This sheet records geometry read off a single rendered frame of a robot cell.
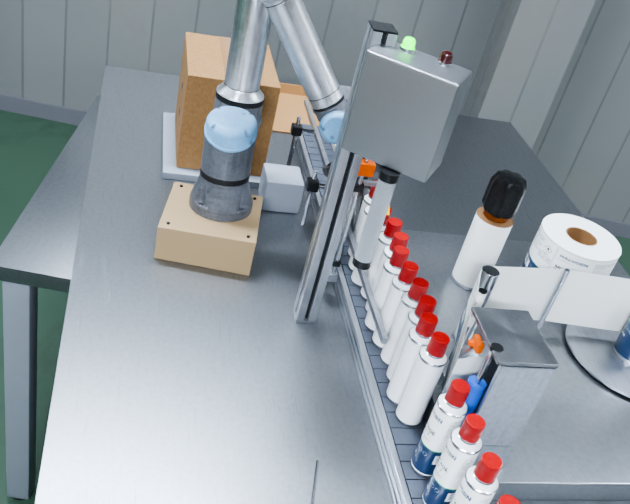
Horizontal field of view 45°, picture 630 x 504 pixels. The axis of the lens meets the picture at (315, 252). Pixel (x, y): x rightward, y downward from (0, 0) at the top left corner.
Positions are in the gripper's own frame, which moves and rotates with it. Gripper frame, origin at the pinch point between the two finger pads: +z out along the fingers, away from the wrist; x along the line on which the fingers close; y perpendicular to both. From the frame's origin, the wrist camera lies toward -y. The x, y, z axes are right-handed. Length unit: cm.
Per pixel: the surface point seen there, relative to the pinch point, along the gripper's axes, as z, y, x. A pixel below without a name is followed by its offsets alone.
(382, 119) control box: -22, -13, -49
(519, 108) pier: -53, 115, 142
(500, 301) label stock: 11.5, 26.3, -27.2
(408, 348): 18, -2, -48
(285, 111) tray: -32, -5, 76
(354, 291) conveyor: 13.8, -2.6, -13.0
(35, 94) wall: -38, -101, 230
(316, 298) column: 14.9, -13.1, -19.7
